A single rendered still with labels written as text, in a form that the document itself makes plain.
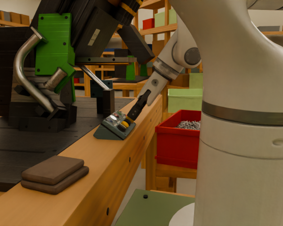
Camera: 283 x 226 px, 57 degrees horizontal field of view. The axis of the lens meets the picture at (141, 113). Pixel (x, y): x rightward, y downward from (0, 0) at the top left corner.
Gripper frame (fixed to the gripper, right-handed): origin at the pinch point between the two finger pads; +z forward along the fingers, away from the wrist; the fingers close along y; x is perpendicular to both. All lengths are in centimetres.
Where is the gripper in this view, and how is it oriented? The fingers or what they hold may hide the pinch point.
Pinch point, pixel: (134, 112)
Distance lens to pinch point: 83.7
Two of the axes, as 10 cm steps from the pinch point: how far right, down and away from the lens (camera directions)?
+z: -5.7, 7.8, 2.6
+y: 1.7, -1.9, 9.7
